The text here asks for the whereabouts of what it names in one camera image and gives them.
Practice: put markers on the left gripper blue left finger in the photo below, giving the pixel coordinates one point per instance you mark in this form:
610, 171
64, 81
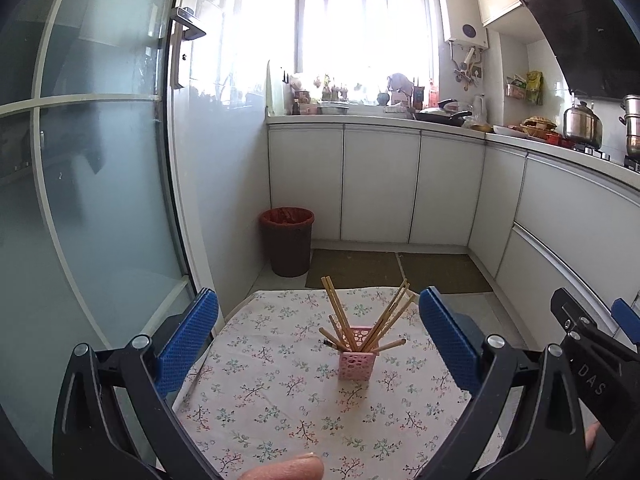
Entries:
179, 339

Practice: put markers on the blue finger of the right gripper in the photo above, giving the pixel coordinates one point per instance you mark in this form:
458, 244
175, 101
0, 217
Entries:
627, 319

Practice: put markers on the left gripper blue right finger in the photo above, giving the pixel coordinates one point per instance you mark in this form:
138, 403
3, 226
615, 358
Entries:
456, 337

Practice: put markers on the bamboo chopstick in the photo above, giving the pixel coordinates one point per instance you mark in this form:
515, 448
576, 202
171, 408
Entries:
391, 345
331, 338
337, 309
338, 332
342, 312
397, 319
408, 293
372, 336

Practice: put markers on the black chopstick gold band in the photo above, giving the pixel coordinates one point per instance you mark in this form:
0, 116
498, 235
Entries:
331, 345

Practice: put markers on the white kitchen base cabinets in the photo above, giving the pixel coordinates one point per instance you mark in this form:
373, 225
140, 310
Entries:
533, 217

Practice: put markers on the person's right hand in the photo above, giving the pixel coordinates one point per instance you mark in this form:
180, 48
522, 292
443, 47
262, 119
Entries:
591, 435

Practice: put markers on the person's left hand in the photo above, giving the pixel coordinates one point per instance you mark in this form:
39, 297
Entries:
302, 467

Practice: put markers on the brown floor mat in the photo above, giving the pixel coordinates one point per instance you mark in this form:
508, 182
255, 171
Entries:
449, 273
353, 269

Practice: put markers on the floral tablecloth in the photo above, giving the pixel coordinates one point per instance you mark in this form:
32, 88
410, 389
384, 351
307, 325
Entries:
267, 389

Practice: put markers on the pink perforated utensil basket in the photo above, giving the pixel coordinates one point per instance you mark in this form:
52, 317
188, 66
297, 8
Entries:
356, 366

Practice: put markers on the dark bin with red liner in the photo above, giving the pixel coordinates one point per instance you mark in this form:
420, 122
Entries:
286, 235

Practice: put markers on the stainless steel kettle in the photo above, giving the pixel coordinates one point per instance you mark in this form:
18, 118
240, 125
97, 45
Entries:
582, 126

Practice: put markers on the stainless steel steamer pot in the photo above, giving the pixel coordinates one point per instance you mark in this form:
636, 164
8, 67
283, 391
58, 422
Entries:
631, 120

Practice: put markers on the black frying pan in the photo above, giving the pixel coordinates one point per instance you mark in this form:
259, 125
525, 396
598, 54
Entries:
447, 112

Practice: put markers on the black range hood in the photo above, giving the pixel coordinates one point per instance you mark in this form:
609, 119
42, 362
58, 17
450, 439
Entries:
593, 44

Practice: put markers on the silver door handle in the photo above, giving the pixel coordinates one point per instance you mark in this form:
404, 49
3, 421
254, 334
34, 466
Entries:
186, 31

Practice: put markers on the white wall water heater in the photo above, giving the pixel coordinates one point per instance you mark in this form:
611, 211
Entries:
461, 23

